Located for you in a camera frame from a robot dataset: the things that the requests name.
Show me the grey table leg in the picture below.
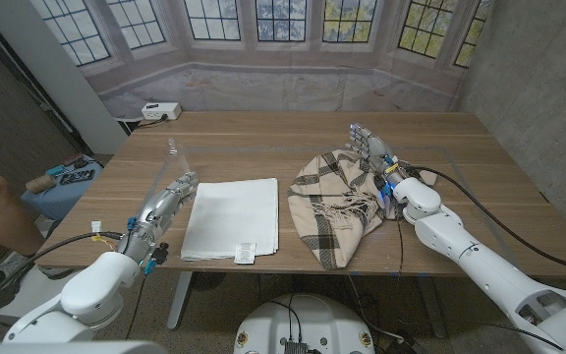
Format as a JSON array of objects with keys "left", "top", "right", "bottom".
[
  {"left": 166, "top": 270, "right": 195, "bottom": 331},
  {"left": 414, "top": 274, "right": 450, "bottom": 340}
]

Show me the small white paper label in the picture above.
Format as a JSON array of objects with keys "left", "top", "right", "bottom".
[{"left": 233, "top": 241, "right": 257, "bottom": 266}]

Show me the white power strip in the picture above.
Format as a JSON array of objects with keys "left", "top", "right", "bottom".
[{"left": 140, "top": 101, "right": 184, "bottom": 122}]

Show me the white pillar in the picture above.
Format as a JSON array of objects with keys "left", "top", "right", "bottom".
[{"left": 0, "top": 0, "right": 130, "bottom": 154}]

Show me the thick black cable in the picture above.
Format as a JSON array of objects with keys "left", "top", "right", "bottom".
[
  {"left": 0, "top": 230, "right": 125, "bottom": 322},
  {"left": 400, "top": 165, "right": 566, "bottom": 277}
]

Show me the beige plaid cloth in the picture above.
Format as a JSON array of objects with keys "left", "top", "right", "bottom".
[{"left": 286, "top": 149, "right": 439, "bottom": 271}]

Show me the folded white cloth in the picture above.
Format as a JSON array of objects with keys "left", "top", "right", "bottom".
[{"left": 180, "top": 177, "right": 281, "bottom": 263}]

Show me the blue stool with tools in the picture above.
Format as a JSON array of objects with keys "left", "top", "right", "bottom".
[{"left": 21, "top": 155, "right": 105, "bottom": 223}]

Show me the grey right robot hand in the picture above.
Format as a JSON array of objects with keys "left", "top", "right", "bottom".
[{"left": 345, "top": 122, "right": 407, "bottom": 187}]

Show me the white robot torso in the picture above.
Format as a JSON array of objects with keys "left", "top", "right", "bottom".
[{"left": 233, "top": 293, "right": 377, "bottom": 354}]

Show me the printed window backdrop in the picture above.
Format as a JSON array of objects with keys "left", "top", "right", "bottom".
[{"left": 27, "top": 0, "right": 494, "bottom": 120}]

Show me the brown twine roll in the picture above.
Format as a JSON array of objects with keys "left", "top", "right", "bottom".
[{"left": 25, "top": 173, "right": 57, "bottom": 195}]

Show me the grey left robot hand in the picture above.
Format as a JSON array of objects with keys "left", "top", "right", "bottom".
[{"left": 115, "top": 170, "right": 200, "bottom": 263}]

